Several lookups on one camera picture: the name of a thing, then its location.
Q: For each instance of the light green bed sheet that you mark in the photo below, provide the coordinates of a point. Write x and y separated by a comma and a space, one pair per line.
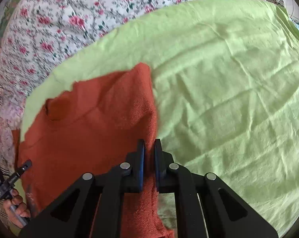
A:
225, 83

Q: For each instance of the orange knit sweater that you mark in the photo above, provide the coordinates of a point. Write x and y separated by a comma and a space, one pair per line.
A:
91, 129

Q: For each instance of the pastel floral pillow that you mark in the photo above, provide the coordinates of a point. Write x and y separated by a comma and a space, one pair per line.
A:
11, 115

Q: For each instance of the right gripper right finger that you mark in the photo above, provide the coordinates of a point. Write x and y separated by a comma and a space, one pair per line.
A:
205, 205

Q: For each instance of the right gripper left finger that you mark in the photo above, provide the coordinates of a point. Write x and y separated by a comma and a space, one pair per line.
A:
92, 205

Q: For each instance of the white floral rose bedspread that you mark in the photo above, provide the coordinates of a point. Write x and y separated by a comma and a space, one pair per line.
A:
41, 34

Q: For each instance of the person's left hand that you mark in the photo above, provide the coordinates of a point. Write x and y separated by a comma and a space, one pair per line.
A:
14, 207

